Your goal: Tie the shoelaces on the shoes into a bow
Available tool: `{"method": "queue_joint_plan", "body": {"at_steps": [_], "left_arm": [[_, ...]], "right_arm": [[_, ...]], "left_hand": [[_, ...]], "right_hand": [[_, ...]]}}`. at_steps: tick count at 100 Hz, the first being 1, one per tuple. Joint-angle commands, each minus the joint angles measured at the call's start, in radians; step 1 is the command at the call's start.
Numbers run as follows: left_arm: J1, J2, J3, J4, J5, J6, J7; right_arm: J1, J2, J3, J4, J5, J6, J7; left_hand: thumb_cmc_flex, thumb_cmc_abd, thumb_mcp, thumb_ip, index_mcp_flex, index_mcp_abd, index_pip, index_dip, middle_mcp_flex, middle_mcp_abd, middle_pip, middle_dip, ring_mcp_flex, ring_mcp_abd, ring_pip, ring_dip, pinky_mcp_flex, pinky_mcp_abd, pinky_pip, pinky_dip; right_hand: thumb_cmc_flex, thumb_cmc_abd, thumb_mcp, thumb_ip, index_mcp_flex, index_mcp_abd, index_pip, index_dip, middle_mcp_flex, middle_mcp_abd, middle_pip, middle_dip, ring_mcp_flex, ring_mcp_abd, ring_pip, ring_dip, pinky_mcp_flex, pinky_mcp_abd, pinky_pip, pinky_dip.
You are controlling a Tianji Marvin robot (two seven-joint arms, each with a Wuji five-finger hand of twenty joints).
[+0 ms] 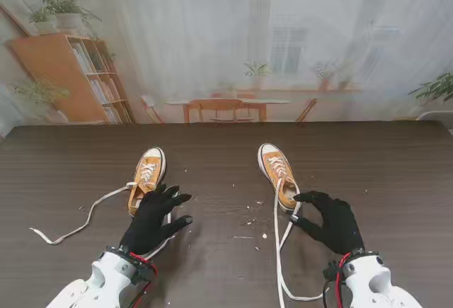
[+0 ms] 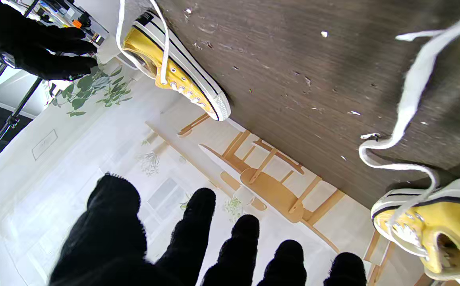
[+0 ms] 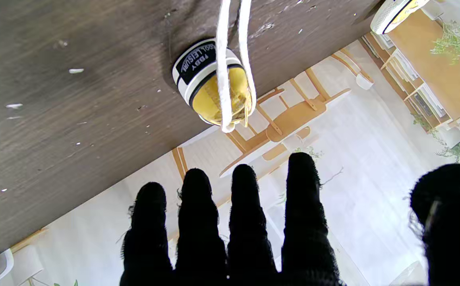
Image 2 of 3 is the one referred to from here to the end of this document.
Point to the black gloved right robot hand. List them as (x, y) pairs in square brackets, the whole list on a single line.
[(23, 43)]

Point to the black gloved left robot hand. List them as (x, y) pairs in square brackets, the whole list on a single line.
[(111, 238)]

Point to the printed room scene backdrop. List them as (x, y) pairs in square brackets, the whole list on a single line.
[(75, 159)]

